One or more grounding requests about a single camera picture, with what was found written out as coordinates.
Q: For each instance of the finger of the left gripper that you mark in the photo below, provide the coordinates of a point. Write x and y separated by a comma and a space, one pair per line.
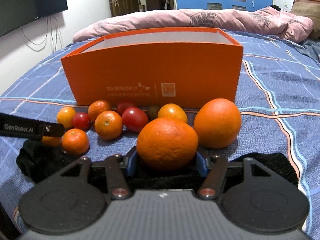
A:
50, 129

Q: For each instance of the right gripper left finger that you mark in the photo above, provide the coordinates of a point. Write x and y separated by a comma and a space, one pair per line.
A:
130, 161

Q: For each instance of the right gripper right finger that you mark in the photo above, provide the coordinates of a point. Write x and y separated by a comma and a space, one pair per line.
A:
202, 163

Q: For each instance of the small tangerine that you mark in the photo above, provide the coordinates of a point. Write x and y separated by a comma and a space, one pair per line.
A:
108, 125
97, 108
65, 117
75, 141
51, 141

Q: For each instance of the large orange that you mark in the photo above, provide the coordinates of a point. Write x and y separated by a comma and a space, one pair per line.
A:
167, 143
217, 123

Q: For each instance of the small red tomato left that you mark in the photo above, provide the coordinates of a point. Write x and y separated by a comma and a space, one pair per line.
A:
81, 121

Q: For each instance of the red tomato centre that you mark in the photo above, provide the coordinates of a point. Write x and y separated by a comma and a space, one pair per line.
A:
134, 119

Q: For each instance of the dark green small fruit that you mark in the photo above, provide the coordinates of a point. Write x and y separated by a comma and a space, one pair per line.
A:
152, 112

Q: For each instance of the red tomato near box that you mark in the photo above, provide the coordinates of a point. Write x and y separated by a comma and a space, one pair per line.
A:
123, 105

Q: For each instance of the yellow-orange tangerine right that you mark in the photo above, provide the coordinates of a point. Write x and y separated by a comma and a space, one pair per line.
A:
172, 110

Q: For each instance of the blue plaid bed sheet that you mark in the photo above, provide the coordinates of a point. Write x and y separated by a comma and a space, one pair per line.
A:
277, 95

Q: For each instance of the orange cardboard box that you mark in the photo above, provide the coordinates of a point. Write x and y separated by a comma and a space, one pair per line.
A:
188, 66

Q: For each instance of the pink quilt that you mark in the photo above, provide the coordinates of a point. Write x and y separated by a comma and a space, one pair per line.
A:
266, 21

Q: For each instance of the grey-blue crumpled cloth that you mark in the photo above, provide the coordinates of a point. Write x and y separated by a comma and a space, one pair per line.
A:
310, 48

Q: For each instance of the brown pillow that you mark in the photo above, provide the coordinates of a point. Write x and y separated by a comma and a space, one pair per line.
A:
310, 10

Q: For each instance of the black wall television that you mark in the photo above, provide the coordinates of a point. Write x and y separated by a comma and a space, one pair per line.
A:
17, 13

